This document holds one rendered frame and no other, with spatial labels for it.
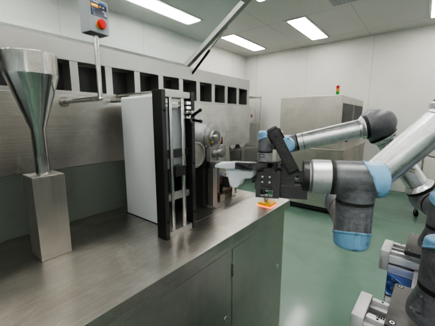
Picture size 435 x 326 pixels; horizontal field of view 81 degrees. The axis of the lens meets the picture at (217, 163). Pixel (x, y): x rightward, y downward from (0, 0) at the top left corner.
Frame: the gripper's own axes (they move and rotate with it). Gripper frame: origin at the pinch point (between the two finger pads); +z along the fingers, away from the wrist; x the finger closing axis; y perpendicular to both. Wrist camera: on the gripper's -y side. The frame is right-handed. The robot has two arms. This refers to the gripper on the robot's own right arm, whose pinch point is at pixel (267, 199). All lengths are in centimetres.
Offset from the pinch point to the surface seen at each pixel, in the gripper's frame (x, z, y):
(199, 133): 21.9, -33.9, 27.2
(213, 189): 21.1, -6.7, 18.8
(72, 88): 67, -54, 57
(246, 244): 24.5, 14.0, -3.3
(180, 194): 50, -12, 12
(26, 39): 81, -69, 57
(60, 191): 85, -18, 30
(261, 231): 10.9, 12.8, -3.3
